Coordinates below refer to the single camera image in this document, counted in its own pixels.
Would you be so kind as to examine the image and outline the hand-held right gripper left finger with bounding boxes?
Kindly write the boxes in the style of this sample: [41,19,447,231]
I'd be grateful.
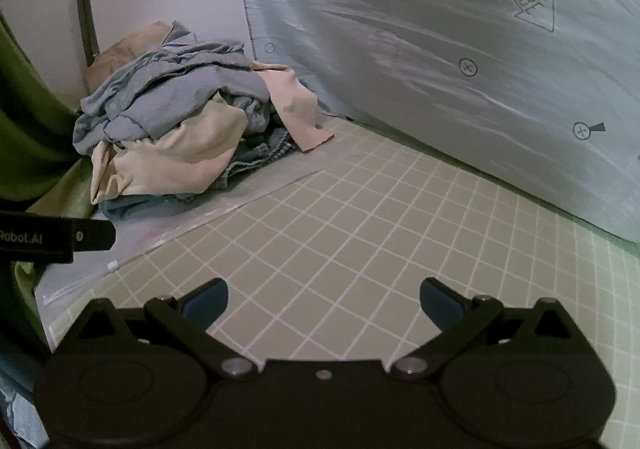
[80,278,261,382]

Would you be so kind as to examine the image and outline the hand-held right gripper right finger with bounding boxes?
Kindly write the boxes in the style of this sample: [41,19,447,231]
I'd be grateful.
[390,278,576,382]

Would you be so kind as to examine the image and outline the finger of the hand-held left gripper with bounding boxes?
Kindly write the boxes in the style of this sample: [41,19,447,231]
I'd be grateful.
[72,219,117,253]

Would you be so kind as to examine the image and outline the blue grey shorts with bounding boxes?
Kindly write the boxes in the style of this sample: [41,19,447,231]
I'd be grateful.
[72,21,273,156]

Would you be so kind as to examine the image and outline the dull blue garment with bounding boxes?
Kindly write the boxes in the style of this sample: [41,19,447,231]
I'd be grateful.
[99,191,201,220]

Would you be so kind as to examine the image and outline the clear plastic sheet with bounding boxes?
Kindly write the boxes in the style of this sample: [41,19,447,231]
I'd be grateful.
[37,114,351,335]

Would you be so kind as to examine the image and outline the green cloth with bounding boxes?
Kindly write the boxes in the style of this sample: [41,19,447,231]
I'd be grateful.
[0,11,101,355]

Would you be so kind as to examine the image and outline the green checked mat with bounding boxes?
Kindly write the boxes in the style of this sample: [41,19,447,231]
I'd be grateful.
[47,116,640,449]

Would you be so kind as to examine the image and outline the cream garment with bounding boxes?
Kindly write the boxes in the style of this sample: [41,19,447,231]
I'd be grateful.
[90,94,251,206]

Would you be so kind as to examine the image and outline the denim garment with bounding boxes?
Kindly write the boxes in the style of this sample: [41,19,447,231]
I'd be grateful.
[215,126,296,190]

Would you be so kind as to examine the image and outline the tan cloth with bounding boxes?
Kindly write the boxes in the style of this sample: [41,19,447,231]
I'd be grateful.
[82,21,173,94]

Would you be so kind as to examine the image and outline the pale pink garment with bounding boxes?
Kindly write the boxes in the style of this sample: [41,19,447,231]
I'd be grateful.
[250,60,337,154]

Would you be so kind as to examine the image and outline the pale blue printed sheet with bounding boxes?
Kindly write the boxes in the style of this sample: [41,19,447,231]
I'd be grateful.
[231,0,640,245]

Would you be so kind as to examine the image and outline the dark metal frame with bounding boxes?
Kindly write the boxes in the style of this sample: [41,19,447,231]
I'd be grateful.
[74,0,101,67]

